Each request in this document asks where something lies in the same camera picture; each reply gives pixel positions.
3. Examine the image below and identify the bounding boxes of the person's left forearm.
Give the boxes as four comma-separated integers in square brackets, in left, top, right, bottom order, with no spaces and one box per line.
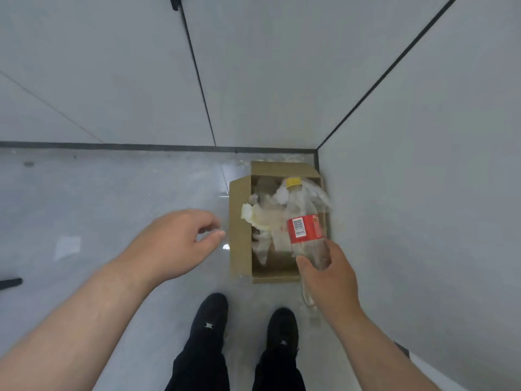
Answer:
[0,256,160,391]

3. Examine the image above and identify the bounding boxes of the person's left hand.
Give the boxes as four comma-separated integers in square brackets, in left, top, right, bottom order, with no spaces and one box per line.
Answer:
[120,209,227,289]

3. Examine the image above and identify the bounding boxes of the person's dark trousers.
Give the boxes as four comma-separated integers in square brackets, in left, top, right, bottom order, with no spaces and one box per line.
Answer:
[164,342,307,391]

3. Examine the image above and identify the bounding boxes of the person's right hand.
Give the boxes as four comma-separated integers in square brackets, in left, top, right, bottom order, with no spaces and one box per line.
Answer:
[296,239,363,322]

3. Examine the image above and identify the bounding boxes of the person's black left shoe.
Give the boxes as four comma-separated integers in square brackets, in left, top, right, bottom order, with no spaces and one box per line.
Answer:
[189,293,230,357]

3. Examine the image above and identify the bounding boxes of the white tissue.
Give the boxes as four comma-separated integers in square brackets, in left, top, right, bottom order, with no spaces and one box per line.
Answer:
[241,203,285,232]

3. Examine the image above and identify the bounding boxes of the clear plastic bag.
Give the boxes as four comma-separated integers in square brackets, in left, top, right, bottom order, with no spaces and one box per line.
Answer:
[249,176,331,212]

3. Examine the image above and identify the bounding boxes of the person's right forearm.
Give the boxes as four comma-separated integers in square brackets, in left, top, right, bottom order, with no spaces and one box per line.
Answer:
[325,305,440,391]

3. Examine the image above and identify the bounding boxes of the person's black right shoe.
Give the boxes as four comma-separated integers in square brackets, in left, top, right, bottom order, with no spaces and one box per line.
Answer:
[265,307,300,358]

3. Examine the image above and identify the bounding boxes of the person's black shoe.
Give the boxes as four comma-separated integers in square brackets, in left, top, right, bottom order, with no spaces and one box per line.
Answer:
[265,307,300,358]
[189,293,230,357]

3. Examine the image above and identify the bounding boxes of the large open cardboard box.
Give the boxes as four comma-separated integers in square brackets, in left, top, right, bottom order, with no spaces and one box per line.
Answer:
[228,160,331,285]

